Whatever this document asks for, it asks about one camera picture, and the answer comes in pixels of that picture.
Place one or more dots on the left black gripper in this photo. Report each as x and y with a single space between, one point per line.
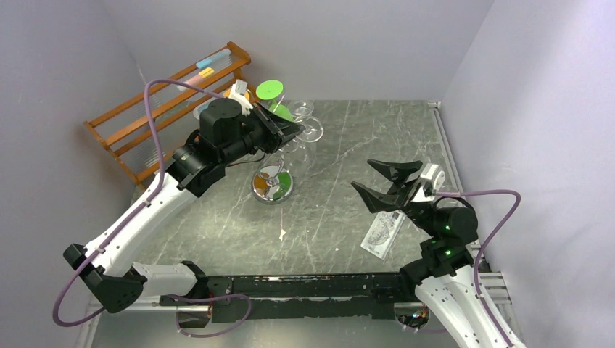
281 131

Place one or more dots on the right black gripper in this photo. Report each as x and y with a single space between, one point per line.
407 193

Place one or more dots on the green plastic wine glass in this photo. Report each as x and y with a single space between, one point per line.
271 94

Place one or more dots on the clear wine glass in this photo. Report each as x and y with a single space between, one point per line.
300 108

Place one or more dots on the orange plastic wine glass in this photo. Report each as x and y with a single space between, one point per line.
228 93

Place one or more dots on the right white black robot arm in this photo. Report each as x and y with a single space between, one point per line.
446 277

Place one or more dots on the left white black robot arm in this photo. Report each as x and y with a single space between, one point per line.
107 265

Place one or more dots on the chrome wine glass rack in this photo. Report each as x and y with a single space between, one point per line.
278 174

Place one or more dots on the wooden shelf rack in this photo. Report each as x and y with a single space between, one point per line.
124 131

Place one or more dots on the white packaged ruler card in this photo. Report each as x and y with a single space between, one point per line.
382 233

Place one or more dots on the blue white packaged item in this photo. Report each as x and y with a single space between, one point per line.
199 108

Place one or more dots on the blue marker pen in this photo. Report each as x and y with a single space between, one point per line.
206 62

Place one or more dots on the pink yellow marker pen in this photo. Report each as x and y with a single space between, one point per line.
199 77

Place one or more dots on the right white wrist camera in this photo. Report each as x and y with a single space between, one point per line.
431 179

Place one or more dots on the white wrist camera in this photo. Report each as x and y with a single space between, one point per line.
240 86
431 179

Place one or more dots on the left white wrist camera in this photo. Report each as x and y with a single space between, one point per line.
240 86

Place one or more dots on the aluminium frame rail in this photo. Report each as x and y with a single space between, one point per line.
494 283

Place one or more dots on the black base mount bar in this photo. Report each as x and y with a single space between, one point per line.
333 295

